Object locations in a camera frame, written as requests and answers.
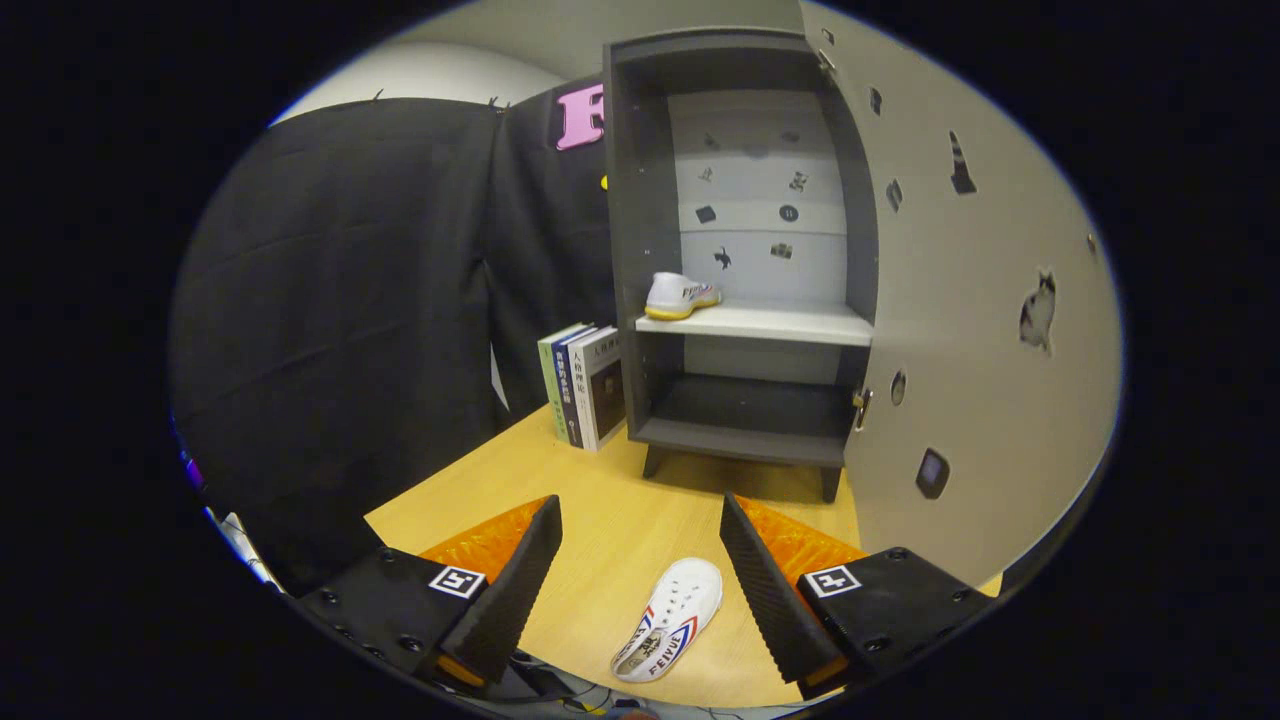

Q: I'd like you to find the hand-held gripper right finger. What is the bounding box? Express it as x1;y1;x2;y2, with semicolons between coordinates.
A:
718;490;996;701

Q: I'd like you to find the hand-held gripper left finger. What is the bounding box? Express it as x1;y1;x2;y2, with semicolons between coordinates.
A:
295;495;564;691

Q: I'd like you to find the white canvas shoe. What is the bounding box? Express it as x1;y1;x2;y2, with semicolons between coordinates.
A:
610;557;724;684
645;272;723;321

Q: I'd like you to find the grey shoe cabinet door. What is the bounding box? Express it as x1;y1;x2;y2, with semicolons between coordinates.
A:
800;0;1123;591

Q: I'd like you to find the white and grey book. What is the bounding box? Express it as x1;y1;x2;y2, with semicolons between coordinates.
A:
568;330;626;453

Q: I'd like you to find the black backdrop cloth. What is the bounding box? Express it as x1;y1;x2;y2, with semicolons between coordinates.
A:
168;75;621;596

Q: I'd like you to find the black cable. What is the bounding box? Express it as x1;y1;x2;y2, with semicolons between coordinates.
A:
510;650;613;713

